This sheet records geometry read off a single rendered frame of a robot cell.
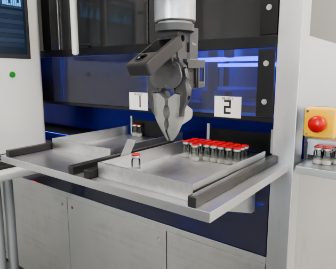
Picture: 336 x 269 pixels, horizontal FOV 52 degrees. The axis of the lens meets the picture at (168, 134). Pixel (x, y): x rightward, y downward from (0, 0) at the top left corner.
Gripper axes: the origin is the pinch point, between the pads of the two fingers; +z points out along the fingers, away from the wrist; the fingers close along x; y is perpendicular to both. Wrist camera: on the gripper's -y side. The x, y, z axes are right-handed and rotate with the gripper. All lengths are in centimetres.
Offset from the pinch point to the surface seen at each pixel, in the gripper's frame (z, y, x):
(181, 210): 13.2, -2.0, -4.6
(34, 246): 74, 38, 113
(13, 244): 62, 20, 99
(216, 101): -3.3, 37.9, 10.9
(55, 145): 11, 12, 53
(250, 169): 10.4, 21.1, -7.6
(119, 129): 10, 41, 54
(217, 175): 9.2, 9.6, -5.5
